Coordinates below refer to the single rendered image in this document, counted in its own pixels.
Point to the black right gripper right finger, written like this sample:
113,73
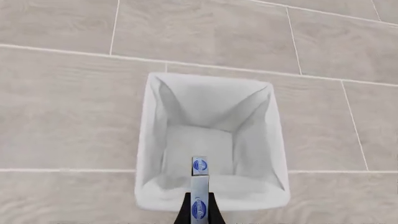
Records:
215,210

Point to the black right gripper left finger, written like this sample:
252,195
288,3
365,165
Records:
184,210

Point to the silver blue cream cheese box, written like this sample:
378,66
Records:
199,186

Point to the white fabric basket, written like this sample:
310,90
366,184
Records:
214,121

